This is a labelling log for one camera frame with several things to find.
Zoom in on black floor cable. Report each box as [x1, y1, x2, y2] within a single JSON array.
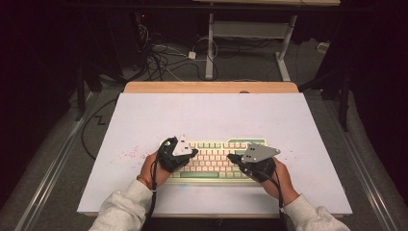
[[81, 97, 118, 162]]

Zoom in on tangle of floor cables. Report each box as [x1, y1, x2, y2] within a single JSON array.
[[136, 23, 220, 82]]

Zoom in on person's left hand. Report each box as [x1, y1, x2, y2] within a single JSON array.
[[138, 151, 172, 191]]

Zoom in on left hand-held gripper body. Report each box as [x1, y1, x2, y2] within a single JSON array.
[[157, 134, 194, 174]]

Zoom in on white table mat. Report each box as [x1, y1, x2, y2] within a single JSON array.
[[77, 91, 353, 216]]

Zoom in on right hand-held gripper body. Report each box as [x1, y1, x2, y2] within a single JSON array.
[[239, 142, 282, 185]]

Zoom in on cream and green keyboard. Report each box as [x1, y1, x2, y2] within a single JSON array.
[[159, 138, 268, 187]]

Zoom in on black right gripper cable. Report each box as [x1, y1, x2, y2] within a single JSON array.
[[253, 167, 287, 231]]

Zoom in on wooden table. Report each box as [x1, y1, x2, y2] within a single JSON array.
[[84, 81, 345, 219]]

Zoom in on metal floor rail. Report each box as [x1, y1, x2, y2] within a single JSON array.
[[13, 91, 97, 231], [323, 95, 400, 231]]

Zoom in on orange wristband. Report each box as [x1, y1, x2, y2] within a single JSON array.
[[136, 174, 152, 190]]

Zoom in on white metal desk frame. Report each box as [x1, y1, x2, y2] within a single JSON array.
[[205, 13, 297, 82]]

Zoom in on person's right hand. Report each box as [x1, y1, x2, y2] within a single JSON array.
[[261, 157, 301, 206]]

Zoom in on black metal stand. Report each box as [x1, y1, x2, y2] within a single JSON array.
[[75, 62, 97, 122]]

